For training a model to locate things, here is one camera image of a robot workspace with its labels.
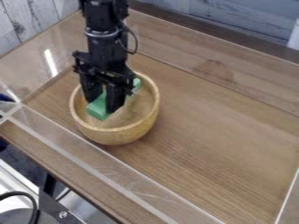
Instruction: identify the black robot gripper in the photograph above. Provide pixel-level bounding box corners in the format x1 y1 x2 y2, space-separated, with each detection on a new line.
72 29 136 113

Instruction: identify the clear acrylic tray wall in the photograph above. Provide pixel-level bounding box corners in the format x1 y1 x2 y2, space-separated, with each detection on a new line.
0 12 299 224

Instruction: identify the green rectangular block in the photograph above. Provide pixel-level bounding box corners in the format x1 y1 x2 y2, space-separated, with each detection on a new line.
87 78 142 121

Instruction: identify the black cable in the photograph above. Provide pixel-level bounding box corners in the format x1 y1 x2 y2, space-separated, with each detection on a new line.
0 190 40 224

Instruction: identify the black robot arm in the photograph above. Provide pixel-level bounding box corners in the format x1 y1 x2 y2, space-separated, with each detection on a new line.
72 0 136 113

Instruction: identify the black metal table leg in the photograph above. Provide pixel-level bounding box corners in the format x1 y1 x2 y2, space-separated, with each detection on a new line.
43 174 57 197

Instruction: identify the brown wooden bowl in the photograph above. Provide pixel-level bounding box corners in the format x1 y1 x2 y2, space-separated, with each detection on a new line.
69 72 160 146

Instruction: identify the blue object at left edge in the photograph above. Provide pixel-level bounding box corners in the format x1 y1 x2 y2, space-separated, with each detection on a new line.
0 93 15 102

